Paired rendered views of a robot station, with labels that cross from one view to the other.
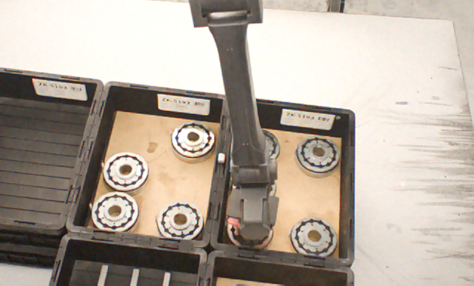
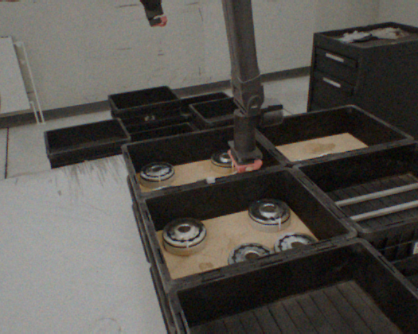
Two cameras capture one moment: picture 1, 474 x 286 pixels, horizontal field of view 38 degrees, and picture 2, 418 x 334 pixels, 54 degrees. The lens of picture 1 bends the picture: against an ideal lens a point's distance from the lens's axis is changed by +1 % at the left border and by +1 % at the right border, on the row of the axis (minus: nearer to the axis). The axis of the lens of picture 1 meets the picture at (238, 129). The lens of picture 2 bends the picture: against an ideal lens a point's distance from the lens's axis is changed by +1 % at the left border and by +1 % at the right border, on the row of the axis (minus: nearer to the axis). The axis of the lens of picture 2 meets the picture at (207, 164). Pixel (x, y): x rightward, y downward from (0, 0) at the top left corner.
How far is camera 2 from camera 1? 1.57 m
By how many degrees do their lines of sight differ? 75
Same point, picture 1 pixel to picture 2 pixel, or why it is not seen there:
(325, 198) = (189, 168)
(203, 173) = (209, 225)
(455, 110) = (60, 172)
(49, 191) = (317, 321)
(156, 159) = (216, 257)
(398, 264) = not seen: hidden behind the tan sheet
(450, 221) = not seen: hidden behind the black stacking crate
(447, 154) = (102, 168)
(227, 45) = not seen: outside the picture
